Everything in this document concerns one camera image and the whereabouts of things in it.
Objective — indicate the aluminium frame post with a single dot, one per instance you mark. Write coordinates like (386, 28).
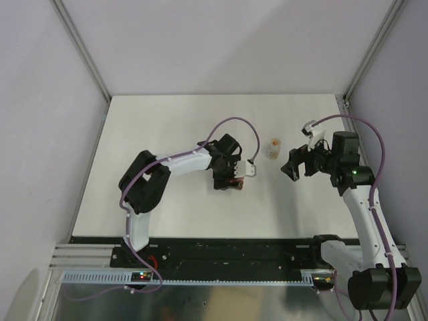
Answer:
(385, 28)
(75, 37)

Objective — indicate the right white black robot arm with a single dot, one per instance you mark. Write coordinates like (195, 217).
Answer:
(379, 278)

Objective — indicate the right aluminium frame post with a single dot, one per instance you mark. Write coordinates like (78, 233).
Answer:
(385, 28)

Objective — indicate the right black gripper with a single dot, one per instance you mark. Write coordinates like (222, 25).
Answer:
(296, 157)

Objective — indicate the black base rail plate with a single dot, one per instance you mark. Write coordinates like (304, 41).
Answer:
(233, 259)

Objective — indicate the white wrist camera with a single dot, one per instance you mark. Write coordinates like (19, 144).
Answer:
(314, 132)
(244, 168)

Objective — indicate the red weekly pill organizer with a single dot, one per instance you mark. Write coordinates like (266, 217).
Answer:
(235, 184)

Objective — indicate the shiny metal front plate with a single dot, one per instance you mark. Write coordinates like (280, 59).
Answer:
(103, 302)

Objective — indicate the clear pill bottle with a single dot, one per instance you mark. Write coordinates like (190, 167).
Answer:
(273, 152)

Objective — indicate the grey slotted cable duct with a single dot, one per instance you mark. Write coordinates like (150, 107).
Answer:
(139, 277)

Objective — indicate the left aluminium frame post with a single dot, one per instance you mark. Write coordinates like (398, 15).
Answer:
(75, 37)

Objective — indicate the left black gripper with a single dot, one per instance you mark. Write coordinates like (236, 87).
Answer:
(220, 182)

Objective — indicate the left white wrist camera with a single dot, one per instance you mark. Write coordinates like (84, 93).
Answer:
(244, 168)

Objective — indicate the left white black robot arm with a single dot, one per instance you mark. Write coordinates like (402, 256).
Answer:
(144, 183)

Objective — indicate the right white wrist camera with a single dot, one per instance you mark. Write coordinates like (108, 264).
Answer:
(314, 132)

